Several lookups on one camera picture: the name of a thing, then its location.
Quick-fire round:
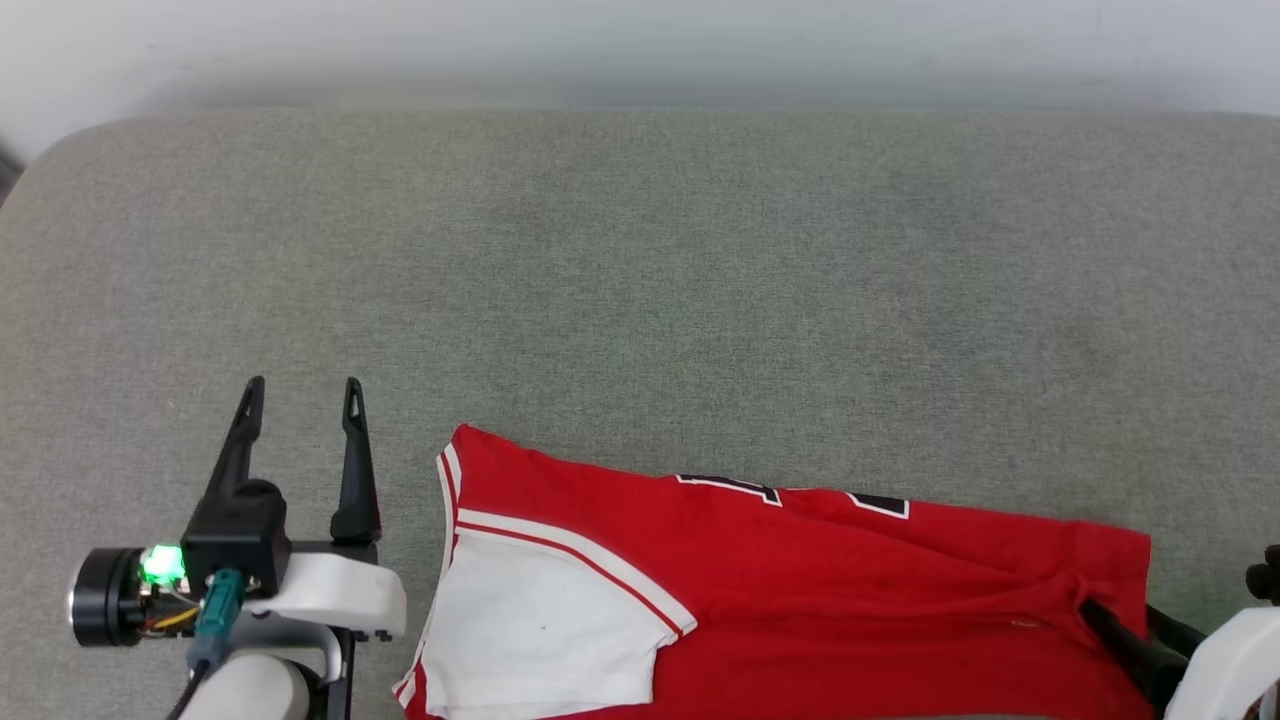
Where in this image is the black cable with teal plug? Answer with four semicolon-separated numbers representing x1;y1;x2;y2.
163;567;248;720

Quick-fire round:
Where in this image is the black cylinder with green light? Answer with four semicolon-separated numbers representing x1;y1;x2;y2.
67;543;191;649

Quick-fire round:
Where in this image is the red and white jersey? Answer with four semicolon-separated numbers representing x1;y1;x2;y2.
392;424;1163;720

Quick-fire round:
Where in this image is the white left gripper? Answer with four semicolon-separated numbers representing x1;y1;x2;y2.
204;376;408;643

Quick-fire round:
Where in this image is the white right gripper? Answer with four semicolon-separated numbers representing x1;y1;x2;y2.
1078;596;1280;720

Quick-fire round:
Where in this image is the grey fabric sofa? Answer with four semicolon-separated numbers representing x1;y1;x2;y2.
0;108;1280;720

